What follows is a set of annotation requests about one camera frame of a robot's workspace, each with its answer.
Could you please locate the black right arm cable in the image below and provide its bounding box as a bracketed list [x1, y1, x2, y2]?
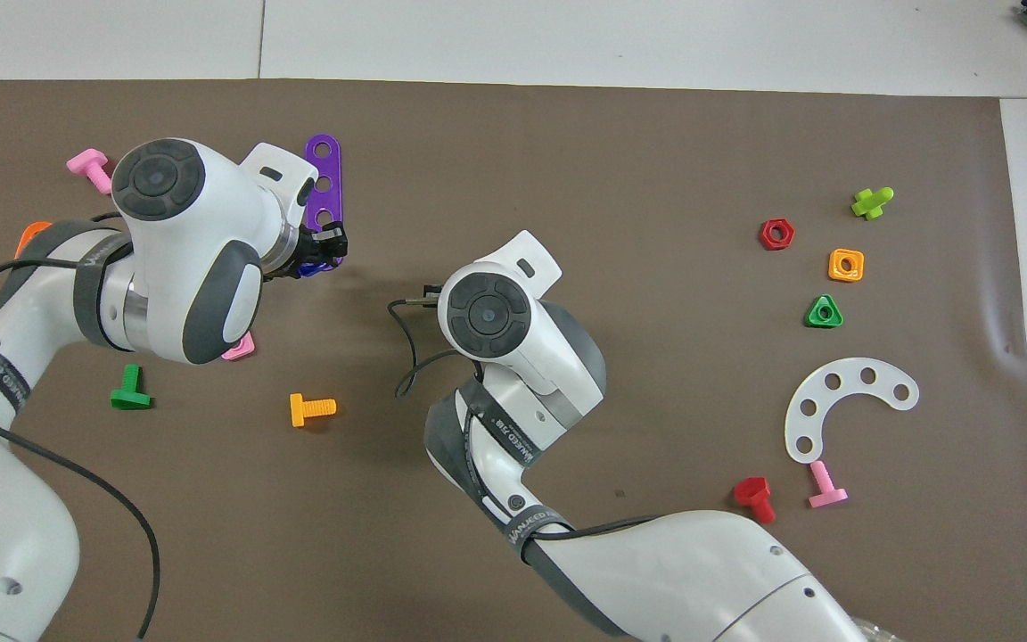
[386, 285, 466, 400]

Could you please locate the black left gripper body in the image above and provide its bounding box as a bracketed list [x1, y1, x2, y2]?
[296, 225, 329, 268]

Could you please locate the lime green cross-head screw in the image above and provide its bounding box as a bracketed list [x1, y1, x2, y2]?
[850, 185, 896, 222]

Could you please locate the orange plastic screw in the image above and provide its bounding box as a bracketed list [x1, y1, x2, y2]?
[288, 392, 338, 429]

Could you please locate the purple four-hole plate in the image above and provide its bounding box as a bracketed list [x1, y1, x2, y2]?
[303, 133, 343, 236]

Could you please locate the red plastic screw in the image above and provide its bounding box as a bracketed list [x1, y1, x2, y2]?
[732, 475, 778, 526]

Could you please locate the green plastic screw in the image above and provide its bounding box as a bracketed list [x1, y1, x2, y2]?
[109, 363, 154, 412]

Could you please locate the brown table mat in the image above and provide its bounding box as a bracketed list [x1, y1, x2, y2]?
[0, 78, 1027, 642]

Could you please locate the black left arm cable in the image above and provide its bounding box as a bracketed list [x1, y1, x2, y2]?
[0, 212, 163, 642]

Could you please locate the green triangle nut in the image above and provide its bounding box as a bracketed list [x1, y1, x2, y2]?
[803, 293, 845, 330]

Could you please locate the pink plastic screw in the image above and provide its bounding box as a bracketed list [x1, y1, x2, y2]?
[807, 459, 850, 510]
[65, 148, 115, 195]

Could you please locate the orange square nut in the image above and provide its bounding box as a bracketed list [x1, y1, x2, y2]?
[826, 248, 866, 284]

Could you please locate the orange heart-shaped plate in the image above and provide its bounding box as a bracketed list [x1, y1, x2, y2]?
[13, 220, 56, 260]

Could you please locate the white curved hole plate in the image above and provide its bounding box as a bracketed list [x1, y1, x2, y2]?
[784, 357, 921, 465]

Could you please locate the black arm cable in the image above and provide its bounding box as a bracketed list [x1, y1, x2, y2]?
[0, 212, 163, 642]
[386, 285, 466, 400]

